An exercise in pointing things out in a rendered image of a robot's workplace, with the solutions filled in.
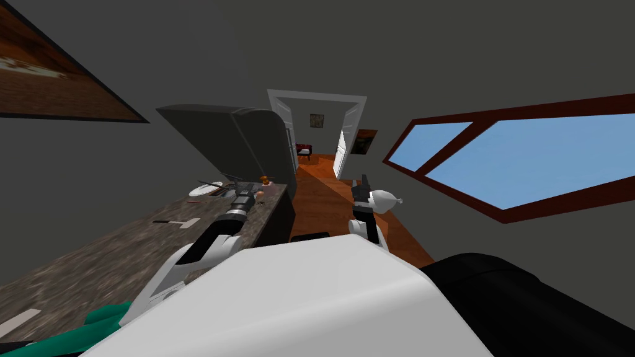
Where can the teal cloth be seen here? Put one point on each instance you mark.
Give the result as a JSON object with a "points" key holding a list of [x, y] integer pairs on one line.
{"points": [[74, 337]]}

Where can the red-brown framed window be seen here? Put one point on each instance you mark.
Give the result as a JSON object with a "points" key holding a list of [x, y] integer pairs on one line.
{"points": [[521, 158]]}

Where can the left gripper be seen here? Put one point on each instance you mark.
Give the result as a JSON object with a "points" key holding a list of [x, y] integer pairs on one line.
{"points": [[245, 190]]}

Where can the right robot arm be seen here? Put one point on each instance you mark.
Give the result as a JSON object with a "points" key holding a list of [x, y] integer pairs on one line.
{"points": [[521, 307]]}

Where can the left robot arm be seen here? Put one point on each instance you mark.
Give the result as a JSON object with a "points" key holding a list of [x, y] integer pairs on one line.
{"points": [[218, 238]]}

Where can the white plate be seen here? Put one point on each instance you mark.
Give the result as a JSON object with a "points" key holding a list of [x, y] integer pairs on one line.
{"points": [[204, 190]]}

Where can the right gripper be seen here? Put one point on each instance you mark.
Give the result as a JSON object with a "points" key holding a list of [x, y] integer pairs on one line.
{"points": [[361, 196]]}

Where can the dark brown wall picture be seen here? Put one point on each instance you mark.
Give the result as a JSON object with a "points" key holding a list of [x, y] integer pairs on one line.
{"points": [[363, 142]]}

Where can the dark grey fridge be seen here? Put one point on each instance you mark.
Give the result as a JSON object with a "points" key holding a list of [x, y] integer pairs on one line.
{"points": [[233, 144]]}

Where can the brown framed wall picture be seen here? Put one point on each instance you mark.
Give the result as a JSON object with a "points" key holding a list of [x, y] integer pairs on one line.
{"points": [[39, 84]]}

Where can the red chair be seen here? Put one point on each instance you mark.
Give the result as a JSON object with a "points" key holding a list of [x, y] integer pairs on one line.
{"points": [[303, 149]]}

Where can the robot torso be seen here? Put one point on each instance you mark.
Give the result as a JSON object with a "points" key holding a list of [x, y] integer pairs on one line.
{"points": [[297, 297]]}

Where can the white door leaf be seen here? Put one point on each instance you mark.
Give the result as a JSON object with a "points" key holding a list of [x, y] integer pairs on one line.
{"points": [[341, 153]]}

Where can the pale grey flat strip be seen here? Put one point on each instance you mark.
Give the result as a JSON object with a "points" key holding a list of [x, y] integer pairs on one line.
{"points": [[17, 322]]}

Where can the small square wall picture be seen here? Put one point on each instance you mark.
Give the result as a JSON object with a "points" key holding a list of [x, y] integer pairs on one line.
{"points": [[317, 120]]}

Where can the pink bottle with orange top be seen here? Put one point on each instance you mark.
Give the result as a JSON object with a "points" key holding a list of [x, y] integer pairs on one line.
{"points": [[268, 186]]}

